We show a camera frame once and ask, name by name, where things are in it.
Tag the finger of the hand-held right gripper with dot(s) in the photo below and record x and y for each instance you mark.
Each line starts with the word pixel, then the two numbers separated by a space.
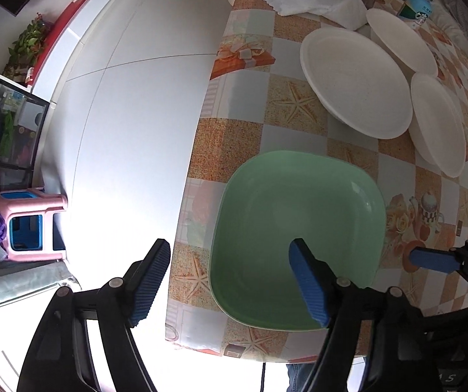
pixel 432 260

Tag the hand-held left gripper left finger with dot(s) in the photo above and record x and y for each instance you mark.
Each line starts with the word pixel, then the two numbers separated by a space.
pixel 148 290

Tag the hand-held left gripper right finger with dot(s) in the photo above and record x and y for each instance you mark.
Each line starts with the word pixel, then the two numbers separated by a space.
pixel 309 277

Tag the green square plate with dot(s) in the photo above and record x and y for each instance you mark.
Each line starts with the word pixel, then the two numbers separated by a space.
pixel 279 220

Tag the small white bowl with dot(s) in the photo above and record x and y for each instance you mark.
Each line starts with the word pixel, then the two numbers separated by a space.
pixel 438 122

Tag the large white bowl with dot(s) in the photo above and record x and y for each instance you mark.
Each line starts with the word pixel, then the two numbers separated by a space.
pixel 352 81

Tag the white oval plate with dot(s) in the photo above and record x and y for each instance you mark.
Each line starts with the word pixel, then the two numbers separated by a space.
pixel 401 41

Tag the person's blue jeans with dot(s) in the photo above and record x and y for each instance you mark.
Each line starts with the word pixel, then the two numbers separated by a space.
pixel 299 379

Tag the pink plastic stool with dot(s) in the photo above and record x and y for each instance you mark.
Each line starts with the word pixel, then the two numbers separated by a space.
pixel 34 204

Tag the checkered printed tablecloth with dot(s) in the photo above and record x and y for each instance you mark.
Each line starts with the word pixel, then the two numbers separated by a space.
pixel 291 102

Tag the glass display cabinet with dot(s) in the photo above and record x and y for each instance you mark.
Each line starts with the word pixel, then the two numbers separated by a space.
pixel 5 130

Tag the white and green drink bottle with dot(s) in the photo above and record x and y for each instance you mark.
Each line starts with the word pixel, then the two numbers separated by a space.
pixel 417 10

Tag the green potted plant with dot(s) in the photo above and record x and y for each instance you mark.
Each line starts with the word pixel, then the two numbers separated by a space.
pixel 28 43

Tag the red and white cabinet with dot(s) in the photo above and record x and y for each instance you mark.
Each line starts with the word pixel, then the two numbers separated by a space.
pixel 68 12

